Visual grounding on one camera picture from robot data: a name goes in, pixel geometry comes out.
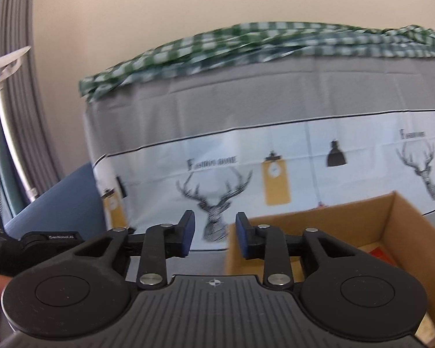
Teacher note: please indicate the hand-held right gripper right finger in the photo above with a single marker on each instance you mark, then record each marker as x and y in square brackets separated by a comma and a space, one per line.
[242, 234]

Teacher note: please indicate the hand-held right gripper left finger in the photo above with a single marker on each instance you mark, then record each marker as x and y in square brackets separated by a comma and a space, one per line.
[188, 234]

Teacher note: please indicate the red snack packet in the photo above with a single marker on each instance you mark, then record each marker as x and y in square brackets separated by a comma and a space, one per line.
[382, 253]

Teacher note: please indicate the brown cardboard box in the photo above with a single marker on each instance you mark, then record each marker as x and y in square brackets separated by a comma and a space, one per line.
[409, 224]

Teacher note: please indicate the teal curtain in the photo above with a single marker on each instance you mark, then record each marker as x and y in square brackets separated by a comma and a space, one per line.
[13, 203]

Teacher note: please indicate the blue sofa cushion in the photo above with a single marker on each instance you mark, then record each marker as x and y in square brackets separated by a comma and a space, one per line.
[69, 203]

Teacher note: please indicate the metal steamer pole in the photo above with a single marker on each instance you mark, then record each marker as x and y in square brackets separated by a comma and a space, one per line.
[14, 145]

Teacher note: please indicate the grey deer print cover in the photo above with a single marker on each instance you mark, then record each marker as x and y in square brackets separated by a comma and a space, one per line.
[239, 90]

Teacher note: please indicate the grey curtain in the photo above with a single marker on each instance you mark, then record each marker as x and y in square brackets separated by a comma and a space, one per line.
[29, 79]

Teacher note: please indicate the white plastic hanger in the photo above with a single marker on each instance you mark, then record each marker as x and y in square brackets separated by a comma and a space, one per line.
[7, 65]

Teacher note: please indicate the green checked cloth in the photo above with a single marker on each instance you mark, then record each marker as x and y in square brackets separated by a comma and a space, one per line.
[239, 40]

